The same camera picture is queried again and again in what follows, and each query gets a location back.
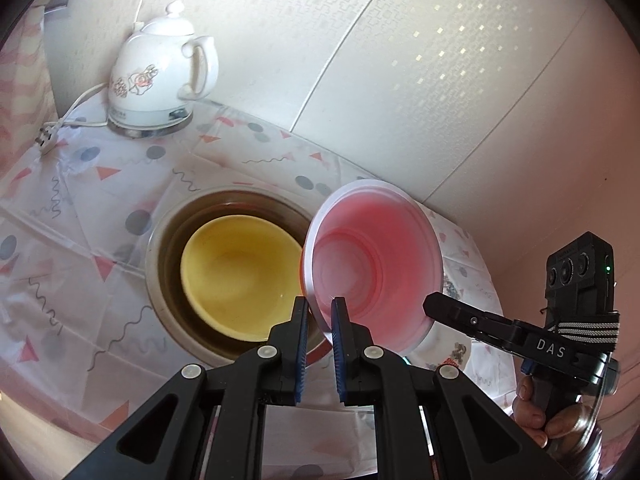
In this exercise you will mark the red plastic bowl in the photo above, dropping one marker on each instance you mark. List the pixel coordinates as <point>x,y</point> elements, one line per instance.
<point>380,265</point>

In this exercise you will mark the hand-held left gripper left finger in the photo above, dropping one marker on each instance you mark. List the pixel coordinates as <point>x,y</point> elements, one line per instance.
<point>301,355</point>

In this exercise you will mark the white power plug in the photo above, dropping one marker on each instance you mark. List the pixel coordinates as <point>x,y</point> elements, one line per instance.
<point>49,138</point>

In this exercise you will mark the white patterned tablecloth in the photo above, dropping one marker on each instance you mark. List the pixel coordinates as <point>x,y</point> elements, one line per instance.
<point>75,240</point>

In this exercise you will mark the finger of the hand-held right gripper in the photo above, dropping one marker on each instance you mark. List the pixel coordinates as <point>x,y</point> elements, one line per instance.
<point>470,320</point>

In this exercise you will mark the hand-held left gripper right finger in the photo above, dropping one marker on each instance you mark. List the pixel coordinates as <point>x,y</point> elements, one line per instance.
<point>340,355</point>

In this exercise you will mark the pink checked curtain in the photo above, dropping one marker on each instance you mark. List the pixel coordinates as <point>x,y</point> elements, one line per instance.
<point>22,90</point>

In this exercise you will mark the yellow plastic bowl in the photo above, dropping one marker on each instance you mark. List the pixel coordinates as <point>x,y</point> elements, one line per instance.
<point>235,280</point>

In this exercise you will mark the person's right hand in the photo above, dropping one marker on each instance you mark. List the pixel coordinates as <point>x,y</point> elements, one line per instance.
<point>527,410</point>

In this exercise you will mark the white ceramic electric kettle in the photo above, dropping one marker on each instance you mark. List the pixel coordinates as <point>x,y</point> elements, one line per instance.
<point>150,65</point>

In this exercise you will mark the white deep plate grey print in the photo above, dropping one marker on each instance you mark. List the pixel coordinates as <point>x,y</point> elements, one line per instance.
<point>450,350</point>

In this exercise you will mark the silver kettle base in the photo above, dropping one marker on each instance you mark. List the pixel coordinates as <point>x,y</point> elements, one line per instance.
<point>150,129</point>

